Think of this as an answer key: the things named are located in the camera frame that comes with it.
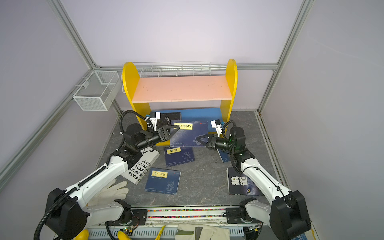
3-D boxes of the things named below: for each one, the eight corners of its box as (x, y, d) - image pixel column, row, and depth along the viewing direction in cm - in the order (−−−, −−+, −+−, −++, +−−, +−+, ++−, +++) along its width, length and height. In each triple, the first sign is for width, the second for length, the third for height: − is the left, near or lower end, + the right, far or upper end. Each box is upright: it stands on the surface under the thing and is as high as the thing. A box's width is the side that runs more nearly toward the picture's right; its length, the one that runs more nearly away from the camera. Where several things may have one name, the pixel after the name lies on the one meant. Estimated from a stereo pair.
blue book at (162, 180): (142, 190, 84) (141, 188, 82) (150, 168, 92) (149, 167, 91) (176, 195, 82) (176, 194, 81) (181, 172, 90) (181, 171, 89)
